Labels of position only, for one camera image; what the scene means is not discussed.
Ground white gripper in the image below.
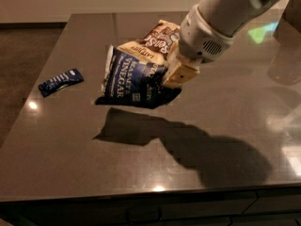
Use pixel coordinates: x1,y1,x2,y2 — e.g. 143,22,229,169
162,5,233,89

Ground small blue snack packet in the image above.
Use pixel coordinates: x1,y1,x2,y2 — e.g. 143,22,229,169
38,69,84,97

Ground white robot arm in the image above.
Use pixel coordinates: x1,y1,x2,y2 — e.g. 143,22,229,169
163,0,280,89

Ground blue kettle chip bag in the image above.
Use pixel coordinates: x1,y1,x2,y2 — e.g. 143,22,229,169
94,46,182,109

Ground brown and cream chip bag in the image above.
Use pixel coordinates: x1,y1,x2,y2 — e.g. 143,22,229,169
118,20,180,65

